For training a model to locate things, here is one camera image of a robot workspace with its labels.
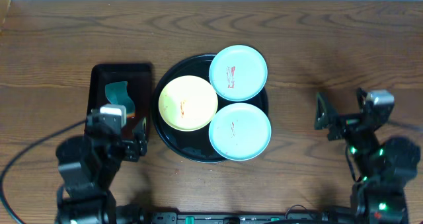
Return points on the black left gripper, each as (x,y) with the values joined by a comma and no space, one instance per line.
(138,143)

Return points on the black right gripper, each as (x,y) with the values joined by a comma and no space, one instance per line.
(343,120)

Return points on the green orange sponge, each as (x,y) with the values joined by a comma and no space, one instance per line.
(117,93)

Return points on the yellow plate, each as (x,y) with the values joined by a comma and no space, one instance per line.
(188,103)

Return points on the light blue plate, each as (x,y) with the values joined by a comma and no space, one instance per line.
(240,132)
(238,73)

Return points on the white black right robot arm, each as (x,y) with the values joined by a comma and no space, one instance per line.
(380,171)

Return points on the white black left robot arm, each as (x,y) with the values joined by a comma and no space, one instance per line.
(88,164)

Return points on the black rectangular tray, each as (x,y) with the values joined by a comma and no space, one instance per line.
(139,78)

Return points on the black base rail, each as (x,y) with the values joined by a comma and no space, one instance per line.
(296,214)

